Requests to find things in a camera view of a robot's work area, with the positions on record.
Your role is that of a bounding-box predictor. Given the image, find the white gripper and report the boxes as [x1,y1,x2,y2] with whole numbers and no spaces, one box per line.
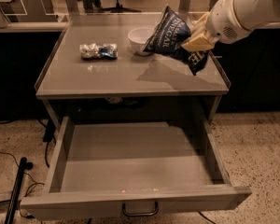
[181,0,251,52]

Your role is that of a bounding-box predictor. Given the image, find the blue chip bag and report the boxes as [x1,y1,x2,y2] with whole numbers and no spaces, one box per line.
[141,6,209,75]

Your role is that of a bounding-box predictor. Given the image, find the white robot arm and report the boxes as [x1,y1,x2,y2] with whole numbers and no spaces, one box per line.
[181,0,280,52]

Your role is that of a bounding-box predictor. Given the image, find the grey open drawer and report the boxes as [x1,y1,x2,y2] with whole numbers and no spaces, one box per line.
[21,114,251,220]

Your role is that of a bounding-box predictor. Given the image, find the white ceramic bowl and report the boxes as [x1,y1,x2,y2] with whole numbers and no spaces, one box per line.
[128,27,154,56]

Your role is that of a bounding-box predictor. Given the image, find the silver blue snack packet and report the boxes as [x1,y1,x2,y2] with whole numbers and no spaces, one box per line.
[79,43,118,60]

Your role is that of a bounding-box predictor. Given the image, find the black pole on floor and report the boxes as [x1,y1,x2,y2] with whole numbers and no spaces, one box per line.
[4,157,33,224]

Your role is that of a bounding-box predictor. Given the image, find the black floor cable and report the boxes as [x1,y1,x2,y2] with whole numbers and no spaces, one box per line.
[0,119,57,219]

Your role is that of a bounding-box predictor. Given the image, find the white horizontal rail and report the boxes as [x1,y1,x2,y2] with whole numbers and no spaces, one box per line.
[0,18,280,34]

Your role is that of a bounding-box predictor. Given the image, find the metal drawer handle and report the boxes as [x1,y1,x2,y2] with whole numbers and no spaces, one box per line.
[122,202,159,217]

